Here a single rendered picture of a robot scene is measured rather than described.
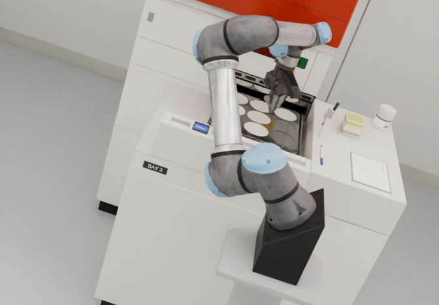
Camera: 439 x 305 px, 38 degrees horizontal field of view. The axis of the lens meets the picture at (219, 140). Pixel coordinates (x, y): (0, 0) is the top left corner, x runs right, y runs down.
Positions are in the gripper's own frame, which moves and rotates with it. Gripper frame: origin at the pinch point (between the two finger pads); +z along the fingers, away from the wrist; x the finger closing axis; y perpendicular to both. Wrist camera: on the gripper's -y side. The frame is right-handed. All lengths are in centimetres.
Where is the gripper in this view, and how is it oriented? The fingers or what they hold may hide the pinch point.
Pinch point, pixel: (272, 111)
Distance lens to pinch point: 254.6
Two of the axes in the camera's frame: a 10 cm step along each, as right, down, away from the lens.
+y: -5.2, -5.6, 6.4
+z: -2.9, 8.3, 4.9
